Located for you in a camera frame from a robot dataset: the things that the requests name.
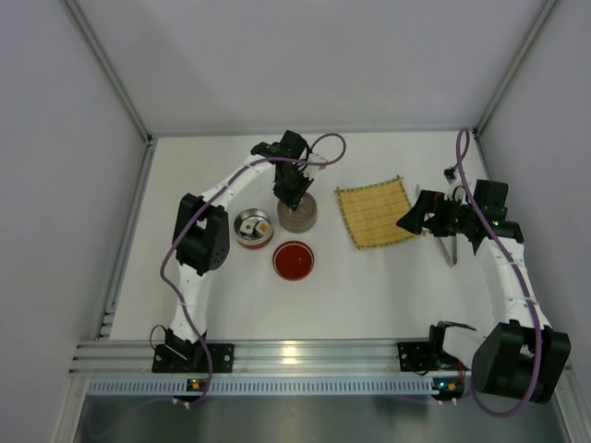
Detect beige round lid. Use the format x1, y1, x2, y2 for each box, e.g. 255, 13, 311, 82
277, 193, 318, 224

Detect beige steel container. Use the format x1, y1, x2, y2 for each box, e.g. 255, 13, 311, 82
278, 210, 317, 233

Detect steel tongs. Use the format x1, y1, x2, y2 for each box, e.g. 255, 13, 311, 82
435, 235, 458, 268

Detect red round lid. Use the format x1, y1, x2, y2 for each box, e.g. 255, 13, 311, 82
271, 240, 315, 281

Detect orange sushi roll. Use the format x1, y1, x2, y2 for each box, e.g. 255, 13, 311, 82
255, 220, 272, 236

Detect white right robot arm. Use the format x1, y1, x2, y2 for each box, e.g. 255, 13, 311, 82
397, 180, 571, 404

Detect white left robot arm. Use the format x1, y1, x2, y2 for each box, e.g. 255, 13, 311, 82
152, 131, 313, 373

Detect red steel container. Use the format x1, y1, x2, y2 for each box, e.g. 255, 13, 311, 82
234, 208, 274, 249

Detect bamboo mat tray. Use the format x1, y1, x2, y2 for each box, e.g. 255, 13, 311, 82
334, 175, 422, 250

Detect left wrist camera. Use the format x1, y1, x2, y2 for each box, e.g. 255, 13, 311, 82
302, 153, 328, 179

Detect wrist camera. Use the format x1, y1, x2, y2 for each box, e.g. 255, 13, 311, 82
302, 153, 328, 179
443, 166, 460, 186

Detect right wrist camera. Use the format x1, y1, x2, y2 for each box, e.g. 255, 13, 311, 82
443, 166, 460, 186

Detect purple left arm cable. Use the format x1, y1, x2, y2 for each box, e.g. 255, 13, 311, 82
159, 133, 347, 407

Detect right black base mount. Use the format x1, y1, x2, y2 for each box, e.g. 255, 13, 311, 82
396, 341, 471, 374

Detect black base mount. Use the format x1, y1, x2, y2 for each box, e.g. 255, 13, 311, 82
396, 341, 471, 374
151, 341, 235, 374

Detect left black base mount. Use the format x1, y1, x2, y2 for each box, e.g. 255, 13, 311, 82
151, 341, 235, 374

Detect left aluminium frame post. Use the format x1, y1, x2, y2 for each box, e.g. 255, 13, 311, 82
62, 0, 153, 142

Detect aluminium frame post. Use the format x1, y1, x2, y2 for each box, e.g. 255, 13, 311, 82
472, 0, 561, 141
62, 0, 153, 142

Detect right aluminium frame post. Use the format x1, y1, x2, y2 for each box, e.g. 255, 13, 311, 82
472, 0, 561, 141

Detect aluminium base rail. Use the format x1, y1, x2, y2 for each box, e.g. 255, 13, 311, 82
68, 339, 425, 377

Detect slotted cable duct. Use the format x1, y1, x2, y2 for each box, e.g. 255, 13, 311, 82
87, 375, 463, 397

